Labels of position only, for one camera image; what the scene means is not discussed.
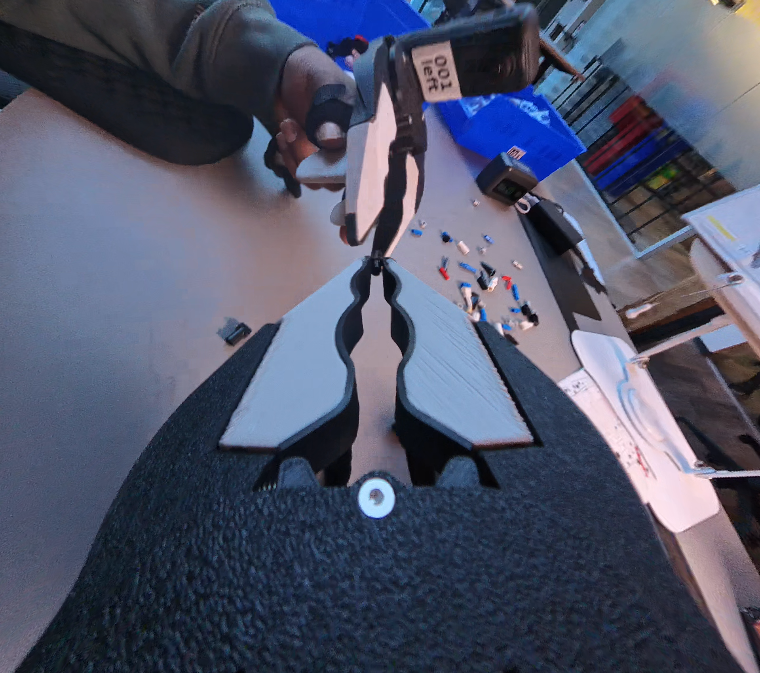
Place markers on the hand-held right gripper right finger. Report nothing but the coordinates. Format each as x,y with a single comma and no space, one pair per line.
463,382

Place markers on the dark grey flat mat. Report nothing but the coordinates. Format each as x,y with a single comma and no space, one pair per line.
570,293

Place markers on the black power adapter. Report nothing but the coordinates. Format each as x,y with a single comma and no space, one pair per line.
552,225

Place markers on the dark grey chair armrest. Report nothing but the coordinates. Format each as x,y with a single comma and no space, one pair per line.
12,88

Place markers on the small black cylinder piece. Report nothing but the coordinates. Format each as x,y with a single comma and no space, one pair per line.
376,263

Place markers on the black device with green display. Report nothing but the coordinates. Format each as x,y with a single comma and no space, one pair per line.
504,177

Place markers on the person's left forearm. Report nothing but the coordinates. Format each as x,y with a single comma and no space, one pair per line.
148,2

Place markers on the person's left hand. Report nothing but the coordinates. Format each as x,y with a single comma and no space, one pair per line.
303,85

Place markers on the stacked red and blue crates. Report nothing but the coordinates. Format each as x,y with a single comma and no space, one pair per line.
635,145

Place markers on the dark grey bush piece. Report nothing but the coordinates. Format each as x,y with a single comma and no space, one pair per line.
233,332

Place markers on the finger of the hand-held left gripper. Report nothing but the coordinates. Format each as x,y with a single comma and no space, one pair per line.
409,192
368,168

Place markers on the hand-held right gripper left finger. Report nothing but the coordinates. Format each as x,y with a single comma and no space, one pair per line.
291,382

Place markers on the building instruction booklet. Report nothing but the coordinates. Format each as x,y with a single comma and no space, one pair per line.
730,222

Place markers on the pile of small brick pieces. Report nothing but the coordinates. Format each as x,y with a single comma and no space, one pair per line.
487,276

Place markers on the white sticker sheet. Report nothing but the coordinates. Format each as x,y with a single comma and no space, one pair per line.
599,418

